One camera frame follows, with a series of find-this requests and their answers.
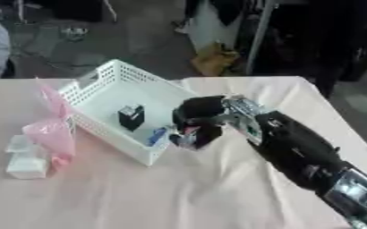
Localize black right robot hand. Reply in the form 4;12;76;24
167;95;231;150

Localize small black box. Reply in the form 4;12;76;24
115;104;146;132

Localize small blue object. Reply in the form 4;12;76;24
146;127;170;148

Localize brown paper bag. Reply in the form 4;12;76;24
190;41;242;77

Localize white perforated plastic basket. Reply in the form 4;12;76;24
56;58;200;167

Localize white metal pole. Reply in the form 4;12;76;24
243;0;277;76

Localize pink plastic bag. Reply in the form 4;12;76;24
21;78;79;170

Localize white rectangular block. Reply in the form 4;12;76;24
4;151;51;180

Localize small clear plastic packet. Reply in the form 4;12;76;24
3;134;37;154

